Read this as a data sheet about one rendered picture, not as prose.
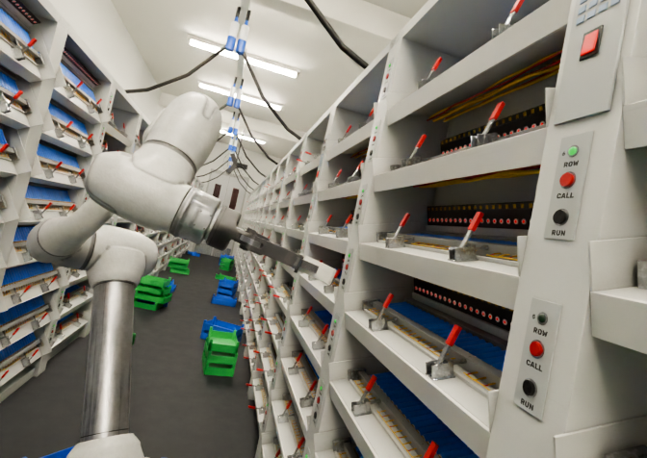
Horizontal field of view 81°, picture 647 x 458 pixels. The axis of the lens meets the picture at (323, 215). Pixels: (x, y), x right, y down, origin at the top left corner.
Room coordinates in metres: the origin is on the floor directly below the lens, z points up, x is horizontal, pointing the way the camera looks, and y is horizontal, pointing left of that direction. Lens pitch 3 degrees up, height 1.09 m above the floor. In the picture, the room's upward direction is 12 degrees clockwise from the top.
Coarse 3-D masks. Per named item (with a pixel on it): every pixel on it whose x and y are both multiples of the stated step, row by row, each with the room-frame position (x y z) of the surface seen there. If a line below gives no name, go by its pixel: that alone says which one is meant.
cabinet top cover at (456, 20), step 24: (432, 0) 0.90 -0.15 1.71; (456, 0) 0.86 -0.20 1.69; (480, 0) 0.84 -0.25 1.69; (504, 0) 0.82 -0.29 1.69; (528, 0) 0.81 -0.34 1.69; (408, 24) 1.03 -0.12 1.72; (432, 24) 0.97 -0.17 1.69; (456, 24) 0.95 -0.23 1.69; (480, 24) 0.93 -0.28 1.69; (384, 48) 1.20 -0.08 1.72; (432, 48) 1.08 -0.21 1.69; (456, 48) 1.05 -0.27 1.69; (360, 96) 1.56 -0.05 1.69
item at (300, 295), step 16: (336, 112) 1.74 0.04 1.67; (352, 112) 1.76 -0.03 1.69; (336, 128) 1.75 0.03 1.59; (352, 128) 1.76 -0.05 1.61; (336, 160) 1.75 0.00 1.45; (352, 160) 1.77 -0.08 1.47; (320, 176) 1.75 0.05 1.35; (320, 208) 1.75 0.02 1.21; (336, 208) 1.77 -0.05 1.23; (352, 208) 1.78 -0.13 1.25; (320, 256) 1.76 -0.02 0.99; (336, 256) 1.78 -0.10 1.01; (288, 320) 1.75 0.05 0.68; (288, 336) 1.74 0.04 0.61
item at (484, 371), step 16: (400, 320) 0.89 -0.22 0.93; (416, 336) 0.81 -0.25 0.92; (432, 336) 0.75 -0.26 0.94; (432, 352) 0.71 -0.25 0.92; (448, 352) 0.69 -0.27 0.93; (464, 352) 0.66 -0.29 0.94; (464, 368) 0.65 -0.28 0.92; (480, 368) 0.60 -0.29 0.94; (480, 384) 0.58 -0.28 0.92; (496, 384) 0.57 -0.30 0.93
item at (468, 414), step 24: (360, 312) 1.04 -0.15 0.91; (456, 312) 0.86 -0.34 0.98; (360, 336) 0.93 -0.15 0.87; (384, 336) 0.84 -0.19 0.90; (504, 336) 0.71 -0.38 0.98; (384, 360) 0.79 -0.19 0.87; (408, 360) 0.70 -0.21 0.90; (432, 360) 0.70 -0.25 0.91; (408, 384) 0.69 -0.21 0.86; (432, 384) 0.60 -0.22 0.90; (456, 384) 0.60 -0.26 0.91; (432, 408) 0.61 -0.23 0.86; (456, 408) 0.54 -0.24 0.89; (480, 408) 0.53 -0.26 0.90; (456, 432) 0.54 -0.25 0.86; (480, 432) 0.49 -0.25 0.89; (480, 456) 0.49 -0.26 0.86
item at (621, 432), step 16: (576, 432) 0.38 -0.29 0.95; (592, 432) 0.38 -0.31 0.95; (608, 432) 0.39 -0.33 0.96; (624, 432) 0.39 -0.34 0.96; (640, 432) 0.40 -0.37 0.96; (560, 448) 0.38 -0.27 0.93; (576, 448) 0.38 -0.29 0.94; (592, 448) 0.38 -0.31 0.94; (608, 448) 0.39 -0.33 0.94; (624, 448) 0.39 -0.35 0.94; (640, 448) 0.38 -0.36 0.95
